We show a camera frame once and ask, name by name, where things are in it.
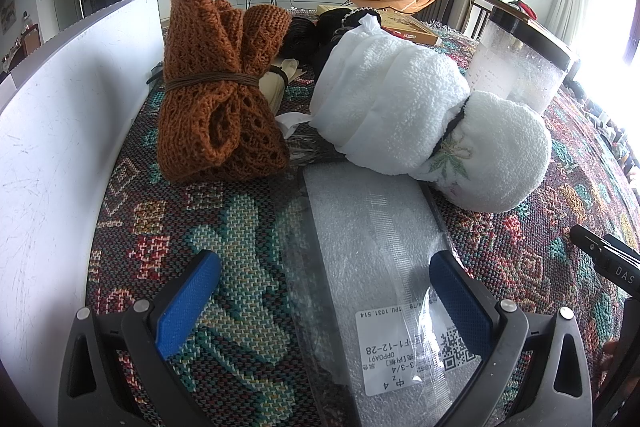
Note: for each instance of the clear jar with black lid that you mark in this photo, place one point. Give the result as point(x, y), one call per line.
point(520, 67)

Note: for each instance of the dark wooden table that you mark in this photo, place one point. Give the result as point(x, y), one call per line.
point(480, 9)

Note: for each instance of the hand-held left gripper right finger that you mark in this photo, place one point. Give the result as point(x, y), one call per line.
point(460, 307)

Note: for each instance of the flat yellow box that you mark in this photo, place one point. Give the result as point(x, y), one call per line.
point(410, 29)

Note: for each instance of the red cloth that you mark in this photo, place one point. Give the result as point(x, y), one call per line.
point(522, 10)

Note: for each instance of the colourful patterned blanket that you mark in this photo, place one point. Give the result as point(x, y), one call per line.
point(225, 257)

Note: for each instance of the white towel bundle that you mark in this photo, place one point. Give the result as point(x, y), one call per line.
point(400, 107)

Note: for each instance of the wooden dining chair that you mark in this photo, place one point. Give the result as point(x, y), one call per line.
point(31, 41)

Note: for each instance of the white-walled cardboard box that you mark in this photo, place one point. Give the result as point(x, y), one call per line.
point(60, 132)

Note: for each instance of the black mesh hair accessory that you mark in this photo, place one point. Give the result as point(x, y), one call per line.
point(310, 37)

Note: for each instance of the beige cloth bundle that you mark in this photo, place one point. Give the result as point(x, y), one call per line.
point(277, 84)

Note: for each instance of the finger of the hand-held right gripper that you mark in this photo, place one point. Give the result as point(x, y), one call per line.
point(607, 262)

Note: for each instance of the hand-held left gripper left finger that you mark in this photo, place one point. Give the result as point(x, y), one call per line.
point(187, 302)

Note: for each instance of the clear foam-lined plastic packet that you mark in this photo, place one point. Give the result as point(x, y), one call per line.
point(370, 247)

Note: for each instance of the framed wall picture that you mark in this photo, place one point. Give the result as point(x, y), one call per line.
point(7, 17)

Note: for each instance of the brown knitted scarf bundle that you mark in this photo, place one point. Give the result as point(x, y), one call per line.
point(210, 72)

